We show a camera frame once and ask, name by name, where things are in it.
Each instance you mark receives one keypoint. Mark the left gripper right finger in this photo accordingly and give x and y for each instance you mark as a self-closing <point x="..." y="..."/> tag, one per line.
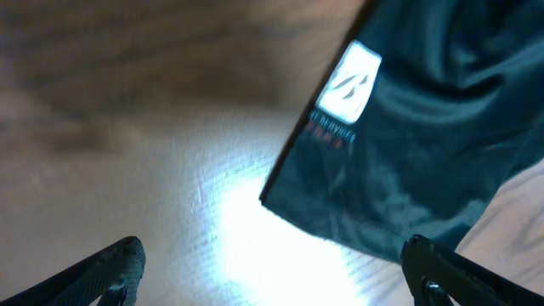
<point x="438" y="276"/>

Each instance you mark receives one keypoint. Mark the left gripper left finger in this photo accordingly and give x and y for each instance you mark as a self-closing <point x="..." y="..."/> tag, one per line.
<point x="111" y="276"/>

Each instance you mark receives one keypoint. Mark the black orange-patterned jersey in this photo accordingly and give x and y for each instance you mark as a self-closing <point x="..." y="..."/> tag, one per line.
<point x="429" y="107"/>

